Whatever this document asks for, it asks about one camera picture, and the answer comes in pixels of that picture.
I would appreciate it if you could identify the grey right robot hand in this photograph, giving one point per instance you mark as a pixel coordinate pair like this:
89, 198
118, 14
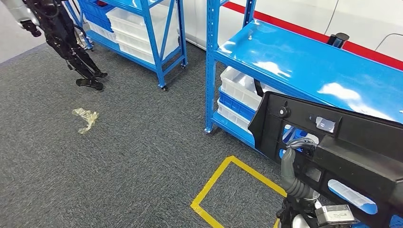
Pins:
287, 166

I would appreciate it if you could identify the black plastic car part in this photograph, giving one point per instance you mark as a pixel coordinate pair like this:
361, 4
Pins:
362, 148

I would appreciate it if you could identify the black part in bin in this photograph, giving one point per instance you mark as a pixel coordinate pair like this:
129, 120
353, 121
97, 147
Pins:
258, 89

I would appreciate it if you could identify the blue metal shelf rack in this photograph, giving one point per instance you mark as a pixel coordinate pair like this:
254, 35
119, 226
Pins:
158, 63
299, 63

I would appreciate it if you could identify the white plastic bin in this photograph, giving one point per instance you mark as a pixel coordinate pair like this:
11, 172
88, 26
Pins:
132, 19
138, 53
135, 39
231, 116
104, 33
239, 91

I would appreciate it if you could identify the yellow floor tape square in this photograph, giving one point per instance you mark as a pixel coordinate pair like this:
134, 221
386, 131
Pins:
212, 182

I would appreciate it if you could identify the white car body red stripe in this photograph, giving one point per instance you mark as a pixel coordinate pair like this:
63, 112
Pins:
299, 12

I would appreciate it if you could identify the crumpled clear plastic wrap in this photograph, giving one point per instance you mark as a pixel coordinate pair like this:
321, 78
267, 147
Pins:
86, 118

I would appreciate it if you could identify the black and silver humanoid robot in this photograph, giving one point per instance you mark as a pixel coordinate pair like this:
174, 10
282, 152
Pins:
59, 34

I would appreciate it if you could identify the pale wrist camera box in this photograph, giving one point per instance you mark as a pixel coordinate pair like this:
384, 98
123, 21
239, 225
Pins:
335, 215

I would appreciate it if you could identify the black cylinder post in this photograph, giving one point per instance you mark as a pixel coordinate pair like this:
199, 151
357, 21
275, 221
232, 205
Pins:
339, 40

